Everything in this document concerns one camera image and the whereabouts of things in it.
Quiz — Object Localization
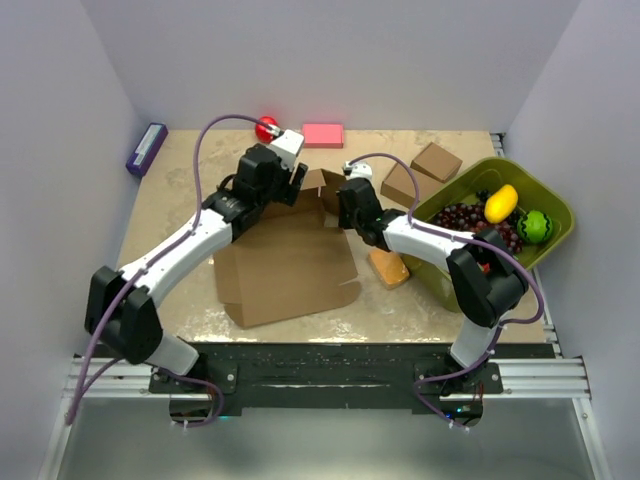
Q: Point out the yellow mango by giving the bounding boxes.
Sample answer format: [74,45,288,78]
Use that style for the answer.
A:
[484,184,519,224]

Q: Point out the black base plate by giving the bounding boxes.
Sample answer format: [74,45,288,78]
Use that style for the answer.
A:
[141,343,555,426]

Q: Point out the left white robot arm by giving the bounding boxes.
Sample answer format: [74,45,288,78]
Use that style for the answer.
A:
[85,137,307,392]

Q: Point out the toy watermelon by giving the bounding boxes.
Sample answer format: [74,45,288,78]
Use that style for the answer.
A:
[516,210,553,244]

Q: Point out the large brown cardboard box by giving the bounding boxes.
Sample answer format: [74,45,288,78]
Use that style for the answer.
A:
[213,169,361,328]

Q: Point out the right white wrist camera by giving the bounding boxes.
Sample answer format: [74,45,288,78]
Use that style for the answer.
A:
[342,160,373,182]

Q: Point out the small brown box right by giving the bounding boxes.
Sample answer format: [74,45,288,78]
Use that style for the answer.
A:
[410,142,462,183]

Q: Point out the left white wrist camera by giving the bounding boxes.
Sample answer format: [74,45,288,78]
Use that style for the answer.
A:
[267,129,305,172]

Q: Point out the small brown box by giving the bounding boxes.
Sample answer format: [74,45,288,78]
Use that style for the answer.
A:
[380,164,443,208]
[410,142,462,183]

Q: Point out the purple flat box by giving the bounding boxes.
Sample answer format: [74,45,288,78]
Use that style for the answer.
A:
[125,123,168,178]

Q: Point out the orange sponge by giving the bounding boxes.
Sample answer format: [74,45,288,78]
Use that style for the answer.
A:
[368,248,410,290]

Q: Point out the olive green plastic bin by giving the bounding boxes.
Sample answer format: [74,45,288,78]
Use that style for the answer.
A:
[402,157,574,313]

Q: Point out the small brown box left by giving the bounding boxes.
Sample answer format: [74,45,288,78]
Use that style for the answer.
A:
[380,164,443,208]

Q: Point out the pink flat box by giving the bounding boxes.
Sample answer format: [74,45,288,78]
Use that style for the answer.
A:
[302,123,344,149]

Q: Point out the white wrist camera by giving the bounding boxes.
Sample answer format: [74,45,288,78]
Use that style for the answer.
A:
[267,129,305,172]
[342,160,373,182]

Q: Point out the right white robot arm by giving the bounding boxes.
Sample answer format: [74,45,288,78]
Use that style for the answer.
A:
[337,178,528,393]

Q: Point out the red apple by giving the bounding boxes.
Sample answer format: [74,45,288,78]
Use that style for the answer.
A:
[254,116,280,143]

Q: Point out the purple grapes bunch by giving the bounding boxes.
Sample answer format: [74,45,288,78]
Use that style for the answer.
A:
[429,202,524,254]

